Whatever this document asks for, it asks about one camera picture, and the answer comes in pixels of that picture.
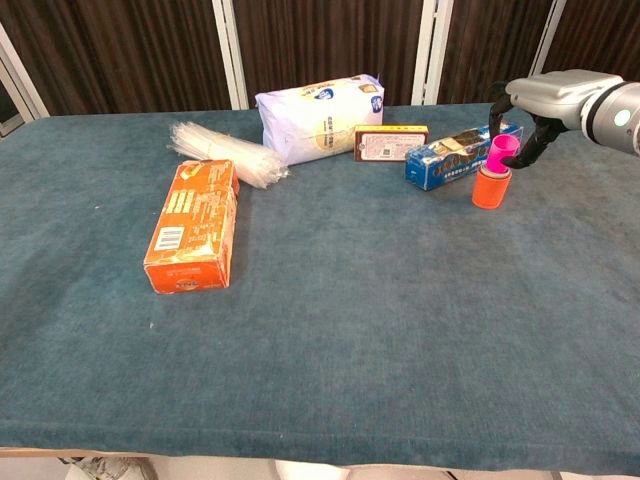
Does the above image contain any orange cardboard box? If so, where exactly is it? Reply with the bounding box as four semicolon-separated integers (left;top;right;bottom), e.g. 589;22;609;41
143;159;241;296

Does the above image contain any blue cookie box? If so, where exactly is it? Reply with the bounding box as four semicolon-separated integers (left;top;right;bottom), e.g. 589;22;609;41
403;122;526;192

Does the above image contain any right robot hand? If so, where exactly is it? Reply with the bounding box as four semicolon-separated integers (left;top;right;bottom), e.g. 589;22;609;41
487;69;624;171

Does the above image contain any teal table cloth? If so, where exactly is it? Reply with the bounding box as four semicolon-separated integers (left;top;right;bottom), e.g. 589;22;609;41
0;99;640;476

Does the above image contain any white partition post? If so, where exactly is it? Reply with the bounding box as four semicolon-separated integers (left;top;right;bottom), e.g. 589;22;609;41
411;0;455;106
527;0;569;79
211;0;250;111
0;22;51;139

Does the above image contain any clear plastic straw pack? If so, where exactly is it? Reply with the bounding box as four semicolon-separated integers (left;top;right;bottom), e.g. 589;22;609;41
166;121;291;191

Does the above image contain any small brown yellow-edged box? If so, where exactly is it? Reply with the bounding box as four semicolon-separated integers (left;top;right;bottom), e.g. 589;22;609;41
353;124;431;163

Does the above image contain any white soft paper pack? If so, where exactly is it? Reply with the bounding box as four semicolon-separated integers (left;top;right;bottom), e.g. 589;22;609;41
254;73;386;167

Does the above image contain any white sneaker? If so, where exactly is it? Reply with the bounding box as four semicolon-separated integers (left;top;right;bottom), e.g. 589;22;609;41
64;455;154;480

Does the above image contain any orange plastic cup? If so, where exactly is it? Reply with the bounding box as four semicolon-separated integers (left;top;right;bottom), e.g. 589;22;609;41
471;168;512;211

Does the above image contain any pink plastic cup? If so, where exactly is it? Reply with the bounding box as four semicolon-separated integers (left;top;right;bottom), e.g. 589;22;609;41
484;133;521;177

